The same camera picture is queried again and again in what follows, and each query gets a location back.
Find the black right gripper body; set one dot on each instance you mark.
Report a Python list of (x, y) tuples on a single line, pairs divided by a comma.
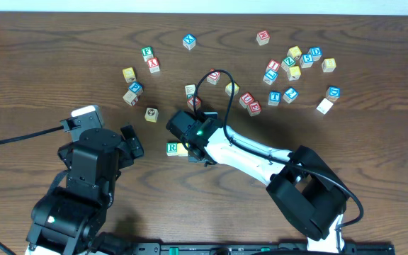
[(193, 151)]

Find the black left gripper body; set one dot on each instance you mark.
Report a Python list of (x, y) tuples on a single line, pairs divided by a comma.
[(130, 140)]

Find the yellow O block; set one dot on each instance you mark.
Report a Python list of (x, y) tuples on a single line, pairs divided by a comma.
[(181, 150)]

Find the green R block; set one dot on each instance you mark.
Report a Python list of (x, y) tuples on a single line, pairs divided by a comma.
[(172, 149)]

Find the blue T block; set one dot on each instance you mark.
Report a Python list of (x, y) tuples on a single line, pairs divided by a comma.
[(274, 98)]

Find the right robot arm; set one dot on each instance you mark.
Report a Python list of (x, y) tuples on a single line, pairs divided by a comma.
[(307, 192)]

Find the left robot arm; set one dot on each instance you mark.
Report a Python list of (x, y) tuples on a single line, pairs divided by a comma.
[(67, 219)]

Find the monkey picture block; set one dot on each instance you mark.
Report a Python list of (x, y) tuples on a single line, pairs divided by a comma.
[(151, 115)]

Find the red A block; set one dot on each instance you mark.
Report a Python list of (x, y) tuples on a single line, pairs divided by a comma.
[(194, 103)]

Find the plain wooden block left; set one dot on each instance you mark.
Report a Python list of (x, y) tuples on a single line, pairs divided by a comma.
[(130, 98)]

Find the blue P block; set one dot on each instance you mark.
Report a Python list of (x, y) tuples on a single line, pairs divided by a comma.
[(136, 88)]

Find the red U block upper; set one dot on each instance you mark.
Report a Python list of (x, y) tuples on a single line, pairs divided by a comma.
[(213, 77)]

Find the red u block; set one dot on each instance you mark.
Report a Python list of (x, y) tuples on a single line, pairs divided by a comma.
[(213, 77), (245, 99)]

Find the yellow block centre lower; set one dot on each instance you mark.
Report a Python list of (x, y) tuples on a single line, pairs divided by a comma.
[(232, 89)]

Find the yellow block far left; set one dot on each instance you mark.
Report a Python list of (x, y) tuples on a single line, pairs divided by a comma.
[(129, 75)]

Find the red U block lower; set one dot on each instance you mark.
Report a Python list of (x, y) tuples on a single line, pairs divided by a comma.
[(245, 99)]

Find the red E block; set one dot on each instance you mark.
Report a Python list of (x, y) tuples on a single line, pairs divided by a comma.
[(254, 108)]

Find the red Y block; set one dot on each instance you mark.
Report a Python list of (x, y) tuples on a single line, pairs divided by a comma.
[(153, 65)]

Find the green F block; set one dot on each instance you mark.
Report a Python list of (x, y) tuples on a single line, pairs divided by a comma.
[(147, 53)]

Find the blue X block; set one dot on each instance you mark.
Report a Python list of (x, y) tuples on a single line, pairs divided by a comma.
[(189, 41)]

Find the blue L block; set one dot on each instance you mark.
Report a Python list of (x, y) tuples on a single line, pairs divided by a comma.
[(270, 76)]

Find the red I block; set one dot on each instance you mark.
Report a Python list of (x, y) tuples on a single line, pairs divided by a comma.
[(273, 65)]

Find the blue 2 block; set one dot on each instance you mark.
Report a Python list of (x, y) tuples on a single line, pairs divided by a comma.
[(290, 95)]

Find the yellow block under Z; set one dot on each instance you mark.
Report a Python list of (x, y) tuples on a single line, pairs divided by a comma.
[(293, 73)]

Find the red block top right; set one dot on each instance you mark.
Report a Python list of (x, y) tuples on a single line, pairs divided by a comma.
[(263, 37)]

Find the green Z block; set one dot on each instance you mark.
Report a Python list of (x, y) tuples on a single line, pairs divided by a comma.
[(287, 63)]

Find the yellow block above Z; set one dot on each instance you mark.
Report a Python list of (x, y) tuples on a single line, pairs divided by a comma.
[(294, 52)]

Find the blue 5 block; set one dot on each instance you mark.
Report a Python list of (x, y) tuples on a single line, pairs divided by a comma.
[(306, 61)]

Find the plain white block right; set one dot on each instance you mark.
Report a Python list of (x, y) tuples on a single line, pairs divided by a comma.
[(324, 106)]

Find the blue D block right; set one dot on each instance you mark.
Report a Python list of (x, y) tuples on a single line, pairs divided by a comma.
[(333, 93)]

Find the blue d block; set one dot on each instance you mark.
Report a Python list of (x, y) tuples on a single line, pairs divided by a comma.
[(316, 53), (333, 93)]

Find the blue D block upper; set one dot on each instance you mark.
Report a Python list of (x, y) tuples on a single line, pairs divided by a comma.
[(316, 53)]

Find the yellow 8 block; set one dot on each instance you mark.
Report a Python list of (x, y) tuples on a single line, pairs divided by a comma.
[(328, 65)]

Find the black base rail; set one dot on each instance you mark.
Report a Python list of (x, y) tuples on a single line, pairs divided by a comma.
[(247, 249)]

